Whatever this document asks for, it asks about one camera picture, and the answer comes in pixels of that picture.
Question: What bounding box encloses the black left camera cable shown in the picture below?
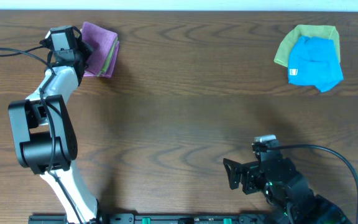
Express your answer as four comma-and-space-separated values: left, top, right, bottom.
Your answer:
0, 45, 83, 224

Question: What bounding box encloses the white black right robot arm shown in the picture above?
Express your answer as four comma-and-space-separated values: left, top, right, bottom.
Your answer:
223, 146, 350, 223

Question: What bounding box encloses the folded green cloth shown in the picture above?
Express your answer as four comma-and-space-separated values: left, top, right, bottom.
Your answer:
97, 39, 118, 77

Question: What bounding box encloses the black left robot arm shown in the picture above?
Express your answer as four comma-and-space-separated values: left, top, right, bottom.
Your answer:
8, 26, 102, 223

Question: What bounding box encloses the green cloth in pile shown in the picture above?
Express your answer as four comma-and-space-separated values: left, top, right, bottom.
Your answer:
273, 24, 341, 67

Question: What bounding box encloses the black right camera cable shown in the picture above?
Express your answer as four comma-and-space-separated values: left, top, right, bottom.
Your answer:
255, 143, 358, 224

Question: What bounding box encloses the blue cloth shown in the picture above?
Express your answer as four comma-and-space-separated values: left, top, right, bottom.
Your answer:
288, 36, 344, 93

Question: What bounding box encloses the folded purple cloth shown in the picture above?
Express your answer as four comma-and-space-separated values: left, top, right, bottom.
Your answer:
84, 40, 119, 78

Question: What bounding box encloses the black camera cable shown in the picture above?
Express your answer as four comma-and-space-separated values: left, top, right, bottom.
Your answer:
255, 143, 358, 224
0, 45, 83, 224

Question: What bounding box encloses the purple cloth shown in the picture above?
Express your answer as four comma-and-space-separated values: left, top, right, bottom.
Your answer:
84, 40, 119, 78
80, 21, 119, 77

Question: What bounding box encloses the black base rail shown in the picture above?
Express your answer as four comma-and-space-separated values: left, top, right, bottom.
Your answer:
28, 213, 266, 224

